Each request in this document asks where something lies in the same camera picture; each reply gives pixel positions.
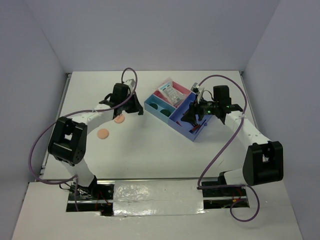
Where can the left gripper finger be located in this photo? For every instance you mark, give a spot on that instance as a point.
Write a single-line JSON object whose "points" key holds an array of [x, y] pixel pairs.
{"points": [[137, 106], [118, 111]]}

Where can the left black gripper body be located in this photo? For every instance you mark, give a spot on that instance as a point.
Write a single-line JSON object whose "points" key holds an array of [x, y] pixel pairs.
{"points": [[128, 105]]}

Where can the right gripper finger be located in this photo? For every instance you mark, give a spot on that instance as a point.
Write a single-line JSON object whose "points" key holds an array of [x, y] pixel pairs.
{"points": [[188, 117], [195, 120]]}

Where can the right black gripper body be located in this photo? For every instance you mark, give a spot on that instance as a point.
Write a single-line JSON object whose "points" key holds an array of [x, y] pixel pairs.
{"points": [[204, 108]]}

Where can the pink puff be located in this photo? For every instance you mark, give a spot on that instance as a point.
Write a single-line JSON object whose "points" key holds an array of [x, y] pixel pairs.
{"points": [[119, 119], [102, 133]]}

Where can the long red lip gloss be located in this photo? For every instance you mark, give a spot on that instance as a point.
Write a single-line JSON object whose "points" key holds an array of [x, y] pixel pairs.
{"points": [[195, 128]]}

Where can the green round puff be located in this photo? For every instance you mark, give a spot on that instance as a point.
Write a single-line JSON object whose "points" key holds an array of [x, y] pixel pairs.
{"points": [[165, 112], [154, 105]]}

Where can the green round puff bottom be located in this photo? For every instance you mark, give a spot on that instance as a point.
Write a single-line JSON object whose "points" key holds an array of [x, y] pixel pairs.
{"points": [[165, 112]]}

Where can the cotton pad pack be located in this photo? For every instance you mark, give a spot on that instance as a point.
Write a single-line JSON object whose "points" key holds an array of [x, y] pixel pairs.
{"points": [[173, 92]]}

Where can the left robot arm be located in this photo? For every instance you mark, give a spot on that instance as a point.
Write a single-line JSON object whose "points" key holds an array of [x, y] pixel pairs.
{"points": [[68, 141]]}

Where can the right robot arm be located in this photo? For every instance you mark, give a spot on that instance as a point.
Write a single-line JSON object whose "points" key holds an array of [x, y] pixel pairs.
{"points": [[264, 159]]}

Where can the three-compartment organizer box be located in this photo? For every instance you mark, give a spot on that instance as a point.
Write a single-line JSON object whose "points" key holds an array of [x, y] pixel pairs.
{"points": [[176, 114]]}

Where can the silver foil tape panel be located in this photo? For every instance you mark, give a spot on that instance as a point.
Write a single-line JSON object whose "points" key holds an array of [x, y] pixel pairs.
{"points": [[157, 198]]}

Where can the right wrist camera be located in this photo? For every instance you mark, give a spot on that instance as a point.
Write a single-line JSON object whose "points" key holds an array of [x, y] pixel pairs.
{"points": [[198, 90]]}

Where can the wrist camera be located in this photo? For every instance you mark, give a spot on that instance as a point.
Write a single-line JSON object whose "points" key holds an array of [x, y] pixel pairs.
{"points": [[131, 83], [198, 90]]}

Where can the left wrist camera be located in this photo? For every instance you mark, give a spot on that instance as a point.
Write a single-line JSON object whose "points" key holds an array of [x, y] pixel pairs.
{"points": [[131, 83]]}

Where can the metal mounting rail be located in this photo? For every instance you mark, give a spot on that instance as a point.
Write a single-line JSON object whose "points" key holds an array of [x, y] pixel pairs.
{"points": [[102, 203]]}

